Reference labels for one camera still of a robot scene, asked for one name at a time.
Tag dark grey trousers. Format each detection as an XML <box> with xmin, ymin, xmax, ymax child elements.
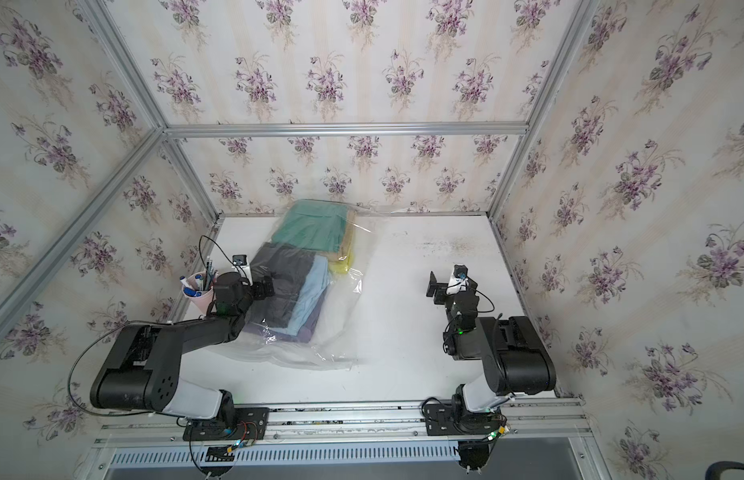
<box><xmin>247</xmin><ymin>242</ymin><xmax>315</xmax><ymax>328</ymax></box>

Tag light blue garment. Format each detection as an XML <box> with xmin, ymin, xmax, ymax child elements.
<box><xmin>285</xmin><ymin>255</ymin><xmax>331</xmax><ymax>328</ymax></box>

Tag clear plastic vacuum bag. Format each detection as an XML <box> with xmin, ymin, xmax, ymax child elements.
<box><xmin>218</xmin><ymin>200</ymin><xmax>378</xmax><ymax>370</ymax></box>

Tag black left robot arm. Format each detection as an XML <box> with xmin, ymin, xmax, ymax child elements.
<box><xmin>90</xmin><ymin>272</ymin><xmax>275</xmax><ymax>430</ymax></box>

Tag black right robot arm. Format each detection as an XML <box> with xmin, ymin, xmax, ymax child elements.
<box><xmin>420</xmin><ymin>265</ymin><xmax>557</xmax><ymax>440</ymax></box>

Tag purple folded garment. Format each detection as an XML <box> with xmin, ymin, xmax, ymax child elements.
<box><xmin>244</xmin><ymin>299</ymin><xmax>324</xmax><ymax>343</ymax></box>

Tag pink pen cup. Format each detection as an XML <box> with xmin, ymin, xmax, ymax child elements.
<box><xmin>180</xmin><ymin>259</ymin><xmax>217</xmax><ymax>316</ymax></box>

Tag yellow folded garment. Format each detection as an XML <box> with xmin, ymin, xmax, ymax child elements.
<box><xmin>327</xmin><ymin>209</ymin><xmax>357</xmax><ymax>275</ymax></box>

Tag green folded garment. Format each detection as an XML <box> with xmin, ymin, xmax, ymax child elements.
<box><xmin>271</xmin><ymin>200</ymin><xmax>356</xmax><ymax>256</ymax></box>

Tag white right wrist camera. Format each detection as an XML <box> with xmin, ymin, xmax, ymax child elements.
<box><xmin>446</xmin><ymin>264</ymin><xmax>470</xmax><ymax>295</ymax></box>

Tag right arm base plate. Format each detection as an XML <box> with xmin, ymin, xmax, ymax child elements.
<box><xmin>420</xmin><ymin>397</ymin><xmax>507</xmax><ymax>438</ymax></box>

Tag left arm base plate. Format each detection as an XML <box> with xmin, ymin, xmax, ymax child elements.
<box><xmin>183</xmin><ymin>407</ymin><xmax>270</xmax><ymax>442</ymax></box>

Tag aluminium mounting rail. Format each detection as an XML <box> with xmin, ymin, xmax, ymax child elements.
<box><xmin>94</xmin><ymin>397</ymin><xmax>594</xmax><ymax>448</ymax></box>

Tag white slotted cable duct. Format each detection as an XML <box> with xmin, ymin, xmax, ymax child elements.
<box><xmin>107</xmin><ymin>441</ymin><xmax>459</xmax><ymax>469</ymax></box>

